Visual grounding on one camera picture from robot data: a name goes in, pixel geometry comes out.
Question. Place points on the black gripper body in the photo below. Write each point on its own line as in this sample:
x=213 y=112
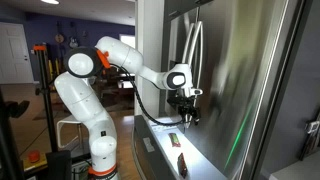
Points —
x=189 y=106

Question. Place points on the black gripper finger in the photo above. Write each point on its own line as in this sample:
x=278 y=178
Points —
x=186 y=120
x=196 y=118

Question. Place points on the red green burrito bar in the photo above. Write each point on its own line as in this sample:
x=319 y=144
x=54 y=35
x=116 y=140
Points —
x=174 y=140
x=182 y=165

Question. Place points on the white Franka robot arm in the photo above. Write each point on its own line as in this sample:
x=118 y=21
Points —
x=83 y=100

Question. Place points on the white drawer control label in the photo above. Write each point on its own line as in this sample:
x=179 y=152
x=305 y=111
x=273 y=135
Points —
x=149 y=145

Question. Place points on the stainless steel refrigerator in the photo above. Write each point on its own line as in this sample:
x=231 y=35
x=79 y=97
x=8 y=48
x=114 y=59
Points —
x=233 y=83

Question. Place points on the bright window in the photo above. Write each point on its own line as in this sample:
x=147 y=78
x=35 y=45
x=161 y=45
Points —
x=128 y=40

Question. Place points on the gray cabinet panel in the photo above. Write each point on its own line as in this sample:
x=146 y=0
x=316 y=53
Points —
x=293 y=66

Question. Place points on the white stool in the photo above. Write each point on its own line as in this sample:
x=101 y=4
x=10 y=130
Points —
x=66 y=121

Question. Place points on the black box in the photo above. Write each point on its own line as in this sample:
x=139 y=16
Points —
x=58 y=166

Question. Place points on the black stand with orange clamp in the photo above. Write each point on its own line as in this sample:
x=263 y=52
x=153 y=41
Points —
x=46 y=100

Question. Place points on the yellow button box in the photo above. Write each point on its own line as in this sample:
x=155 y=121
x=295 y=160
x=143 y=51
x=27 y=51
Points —
x=41 y=165

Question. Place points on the red emergency stop button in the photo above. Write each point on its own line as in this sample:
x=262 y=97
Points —
x=33 y=156

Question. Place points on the round ceiling light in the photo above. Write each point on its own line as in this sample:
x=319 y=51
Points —
x=50 y=1

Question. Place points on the white room door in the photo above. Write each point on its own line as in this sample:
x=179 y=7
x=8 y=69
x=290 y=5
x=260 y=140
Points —
x=13 y=53

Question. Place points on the small white wall device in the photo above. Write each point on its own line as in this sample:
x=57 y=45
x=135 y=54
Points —
x=312 y=126

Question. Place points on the dark wall guitar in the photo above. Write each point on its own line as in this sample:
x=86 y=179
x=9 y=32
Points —
x=73 y=42

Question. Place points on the small round wall guitar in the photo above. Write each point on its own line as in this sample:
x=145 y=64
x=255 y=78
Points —
x=59 y=38

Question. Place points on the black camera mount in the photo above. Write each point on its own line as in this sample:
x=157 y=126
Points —
x=6 y=150

